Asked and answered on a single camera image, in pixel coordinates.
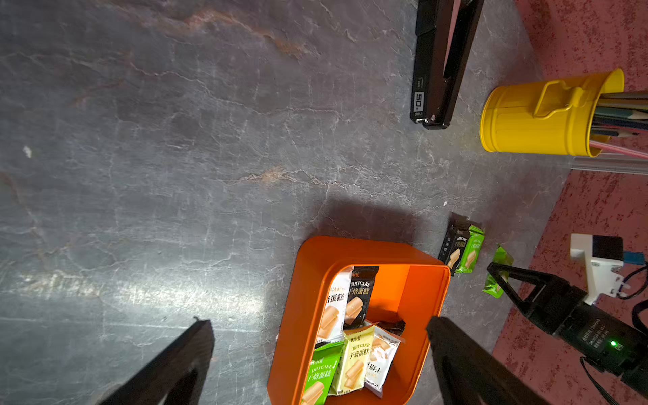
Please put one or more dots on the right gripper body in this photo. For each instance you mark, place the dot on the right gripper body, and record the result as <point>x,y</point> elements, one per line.
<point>559,310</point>

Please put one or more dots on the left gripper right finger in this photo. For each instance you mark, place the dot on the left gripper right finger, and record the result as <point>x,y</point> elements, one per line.
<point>468,374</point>

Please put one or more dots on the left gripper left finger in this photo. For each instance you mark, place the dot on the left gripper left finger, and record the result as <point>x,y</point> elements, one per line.
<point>176,375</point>

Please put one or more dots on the green cookie pack hidden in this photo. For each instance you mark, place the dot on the green cookie pack hidden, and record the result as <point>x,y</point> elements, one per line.
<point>471,250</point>

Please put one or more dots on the black cookie pack top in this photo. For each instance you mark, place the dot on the black cookie pack top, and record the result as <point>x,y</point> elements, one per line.
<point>454,241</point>

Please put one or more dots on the black cookie pack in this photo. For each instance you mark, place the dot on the black cookie pack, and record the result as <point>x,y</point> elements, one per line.
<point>361,286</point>
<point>454,241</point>
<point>394,328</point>

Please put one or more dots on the orange storage box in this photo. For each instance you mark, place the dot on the orange storage box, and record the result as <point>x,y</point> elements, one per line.
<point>410,286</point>

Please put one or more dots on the cream cookie pack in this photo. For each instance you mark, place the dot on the cream cookie pack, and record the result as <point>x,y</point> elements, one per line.
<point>351,372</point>

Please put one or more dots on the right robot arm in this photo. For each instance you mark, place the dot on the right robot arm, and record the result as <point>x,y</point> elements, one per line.
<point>629,363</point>

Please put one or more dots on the black cookie pack bottom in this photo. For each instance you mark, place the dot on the black cookie pack bottom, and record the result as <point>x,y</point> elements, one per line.
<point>394,328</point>

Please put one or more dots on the white cookie pack bottom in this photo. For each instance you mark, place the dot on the white cookie pack bottom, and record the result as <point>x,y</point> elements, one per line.
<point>384,347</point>

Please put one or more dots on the white cookie pack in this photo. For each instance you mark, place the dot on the white cookie pack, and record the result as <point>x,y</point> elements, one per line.
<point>331,327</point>
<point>384,347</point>

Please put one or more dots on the black cookie pack rear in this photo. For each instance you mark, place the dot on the black cookie pack rear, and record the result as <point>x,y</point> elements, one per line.
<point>361,286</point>

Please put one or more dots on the green cookie pack bottom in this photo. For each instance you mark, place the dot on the green cookie pack bottom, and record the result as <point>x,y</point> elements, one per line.
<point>325,362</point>

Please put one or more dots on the white cookie pack top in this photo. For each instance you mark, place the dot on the white cookie pack top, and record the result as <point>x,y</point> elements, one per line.
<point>331,327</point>

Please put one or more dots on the yellow pen cup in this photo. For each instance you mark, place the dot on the yellow pen cup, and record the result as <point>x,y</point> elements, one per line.
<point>547,118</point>

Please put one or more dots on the pens in cup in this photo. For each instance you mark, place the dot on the pens in cup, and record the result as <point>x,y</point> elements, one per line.
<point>616,115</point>

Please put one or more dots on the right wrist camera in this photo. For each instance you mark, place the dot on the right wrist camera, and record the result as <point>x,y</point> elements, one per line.
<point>603,257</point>

